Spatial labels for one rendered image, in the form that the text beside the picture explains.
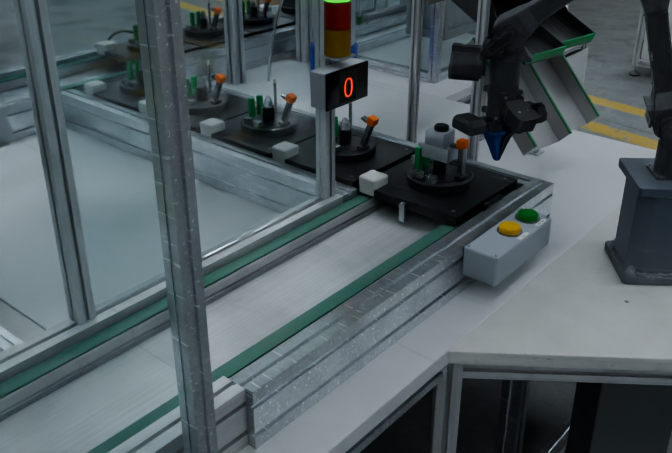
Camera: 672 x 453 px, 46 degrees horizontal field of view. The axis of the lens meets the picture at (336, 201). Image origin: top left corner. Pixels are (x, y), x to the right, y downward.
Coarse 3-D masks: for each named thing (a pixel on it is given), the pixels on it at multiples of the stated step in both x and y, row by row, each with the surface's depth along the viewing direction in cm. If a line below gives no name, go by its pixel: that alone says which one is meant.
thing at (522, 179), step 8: (352, 128) 197; (360, 128) 197; (376, 136) 193; (384, 136) 192; (408, 144) 187; (416, 144) 187; (456, 160) 179; (472, 160) 179; (488, 168) 175; (496, 168) 175; (512, 176) 171; (520, 176) 171; (528, 176) 171; (336, 184) 167; (344, 184) 167; (520, 184) 168; (336, 192) 163; (344, 192) 163; (352, 192) 164; (344, 200) 163
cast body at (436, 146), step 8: (432, 128) 162; (440, 128) 159; (448, 128) 160; (432, 136) 160; (440, 136) 159; (448, 136) 160; (424, 144) 162; (432, 144) 161; (440, 144) 160; (448, 144) 161; (424, 152) 163; (432, 152) 162; (440, 152) 160; (448, 152) 159; (456, 152) 162; (440, 160) 161; (448, 160) 160
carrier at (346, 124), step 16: (336, 128) 182; (336, 144) 175; (352, 144) 179; (368, 144) 177; (384, 144) 185; (400, 144) 185; (336, 160) 175; (352, 160) 174; (368, 160) 176; (384, 160) 176; (400, 160) 178; (336, 176) 168; (352, 176) 168
